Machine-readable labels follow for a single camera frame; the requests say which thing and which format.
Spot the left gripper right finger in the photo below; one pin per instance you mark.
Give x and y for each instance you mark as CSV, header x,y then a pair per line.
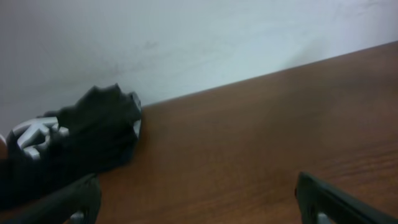
x,y
320,202

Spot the dark green t-shirt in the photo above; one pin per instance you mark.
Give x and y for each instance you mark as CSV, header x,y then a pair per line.
x,y
96,134

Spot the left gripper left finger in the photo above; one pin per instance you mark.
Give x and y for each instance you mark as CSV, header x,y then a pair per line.
x,y
78,202

